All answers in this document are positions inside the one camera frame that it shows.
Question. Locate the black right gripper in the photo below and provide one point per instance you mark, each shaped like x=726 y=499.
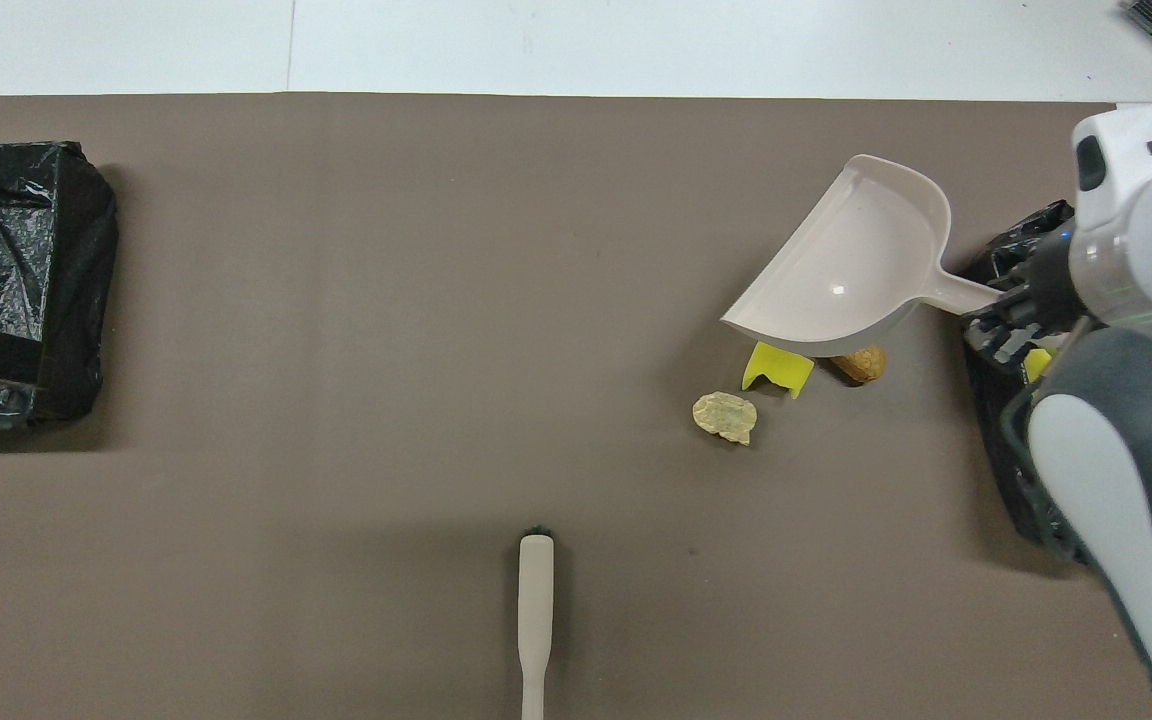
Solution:
x=1051 y=285

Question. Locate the brown nugget shaped trash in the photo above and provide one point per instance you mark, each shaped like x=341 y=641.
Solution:
x=864 y=365

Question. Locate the beige plastic dustpan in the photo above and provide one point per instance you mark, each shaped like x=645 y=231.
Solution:
x=856 y=260

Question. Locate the notched yellow sponge piece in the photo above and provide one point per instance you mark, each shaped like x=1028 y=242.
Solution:
x=778 y=370

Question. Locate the pale trash piece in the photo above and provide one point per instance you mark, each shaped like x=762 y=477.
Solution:
x=725 y=417

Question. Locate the beige hand brush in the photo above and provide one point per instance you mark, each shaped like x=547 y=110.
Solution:
x=536 y=600

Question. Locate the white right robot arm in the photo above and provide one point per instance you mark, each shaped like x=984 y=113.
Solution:
x=1136 y=500

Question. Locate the black bag lined bin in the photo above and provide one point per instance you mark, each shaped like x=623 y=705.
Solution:
x=996 y=450
x=6 y=250

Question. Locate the brown table mat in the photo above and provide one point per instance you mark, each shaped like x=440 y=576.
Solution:
x=436 y=300

